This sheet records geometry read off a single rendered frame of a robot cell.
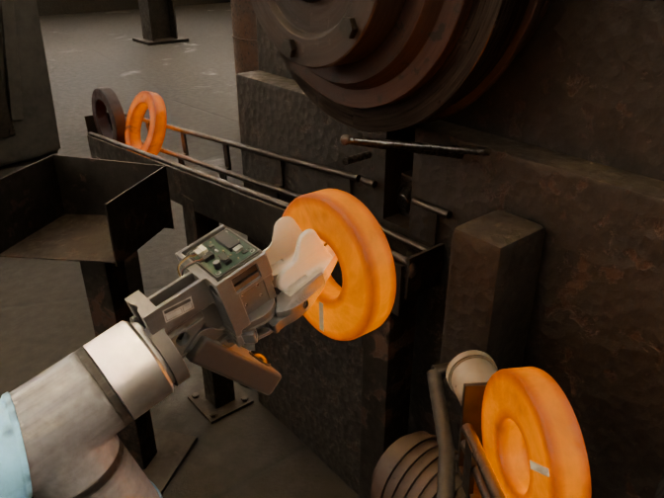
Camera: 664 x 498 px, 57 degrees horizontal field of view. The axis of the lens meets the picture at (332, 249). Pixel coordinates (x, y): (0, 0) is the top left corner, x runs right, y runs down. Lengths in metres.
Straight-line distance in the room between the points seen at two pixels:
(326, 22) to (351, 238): 0.32
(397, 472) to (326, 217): 0.38
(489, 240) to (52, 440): 0.51
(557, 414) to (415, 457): 0.32
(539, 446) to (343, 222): 0.25
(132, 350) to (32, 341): 1.64
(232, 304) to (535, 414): 0.27
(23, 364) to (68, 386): 1.54
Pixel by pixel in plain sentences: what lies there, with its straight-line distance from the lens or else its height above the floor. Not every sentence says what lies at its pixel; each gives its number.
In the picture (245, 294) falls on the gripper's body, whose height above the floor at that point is 0.85.
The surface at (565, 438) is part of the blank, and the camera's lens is 0.55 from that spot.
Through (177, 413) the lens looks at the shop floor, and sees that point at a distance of 1.73.
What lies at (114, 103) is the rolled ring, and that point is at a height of 0.72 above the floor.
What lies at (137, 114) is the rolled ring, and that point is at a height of 0.69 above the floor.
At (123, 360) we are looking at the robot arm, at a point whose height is 0.83.
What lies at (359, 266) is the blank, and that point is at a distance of 0.57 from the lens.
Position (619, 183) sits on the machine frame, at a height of 0.87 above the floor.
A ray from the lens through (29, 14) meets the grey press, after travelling 3.70.
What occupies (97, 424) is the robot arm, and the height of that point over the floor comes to 0.79.
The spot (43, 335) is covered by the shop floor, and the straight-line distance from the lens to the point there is 2.16.
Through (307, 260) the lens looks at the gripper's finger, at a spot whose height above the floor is 0.85.
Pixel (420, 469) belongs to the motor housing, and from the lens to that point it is 0.83.
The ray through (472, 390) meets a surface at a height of 0.71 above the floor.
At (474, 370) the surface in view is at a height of 0.69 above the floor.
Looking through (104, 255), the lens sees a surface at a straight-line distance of 1.19.
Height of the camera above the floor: 1.13
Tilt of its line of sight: 27 degrees down
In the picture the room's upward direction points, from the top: straight up
